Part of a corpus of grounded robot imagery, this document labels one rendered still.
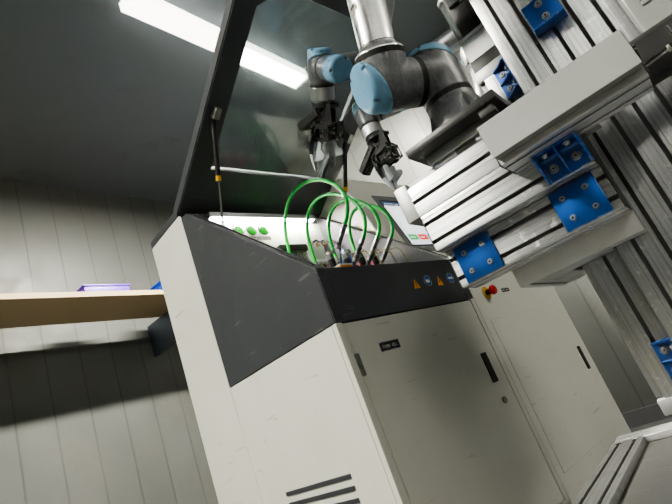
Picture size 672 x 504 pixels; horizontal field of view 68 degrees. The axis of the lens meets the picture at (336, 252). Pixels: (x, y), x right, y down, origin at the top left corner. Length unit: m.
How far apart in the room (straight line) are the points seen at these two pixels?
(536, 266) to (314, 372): 0.64
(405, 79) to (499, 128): 0.29
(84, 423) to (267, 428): 1.92
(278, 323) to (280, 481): 0.47
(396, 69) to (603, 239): 0.56
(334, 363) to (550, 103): 0.80
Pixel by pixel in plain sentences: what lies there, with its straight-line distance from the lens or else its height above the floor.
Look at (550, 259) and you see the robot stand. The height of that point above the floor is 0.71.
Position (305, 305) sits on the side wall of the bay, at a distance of 1.39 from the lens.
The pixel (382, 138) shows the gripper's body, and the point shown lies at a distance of 1.80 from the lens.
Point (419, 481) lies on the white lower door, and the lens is 1.36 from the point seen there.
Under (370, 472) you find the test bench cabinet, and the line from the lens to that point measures 1.34.
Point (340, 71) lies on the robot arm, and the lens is 1.45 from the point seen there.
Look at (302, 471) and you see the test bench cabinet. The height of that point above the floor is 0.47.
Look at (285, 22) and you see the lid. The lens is 1.90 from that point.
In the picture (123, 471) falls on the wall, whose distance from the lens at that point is 3.43.
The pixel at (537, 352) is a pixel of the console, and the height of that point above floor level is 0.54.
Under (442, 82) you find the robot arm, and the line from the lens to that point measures 1.21.
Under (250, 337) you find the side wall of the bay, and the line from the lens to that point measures 1.62.
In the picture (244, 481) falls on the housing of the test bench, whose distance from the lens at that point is 1.81.
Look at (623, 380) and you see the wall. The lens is 3.22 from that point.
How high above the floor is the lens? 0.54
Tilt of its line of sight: 18 degrees up
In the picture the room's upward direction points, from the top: 21 degrees counter-clockwise
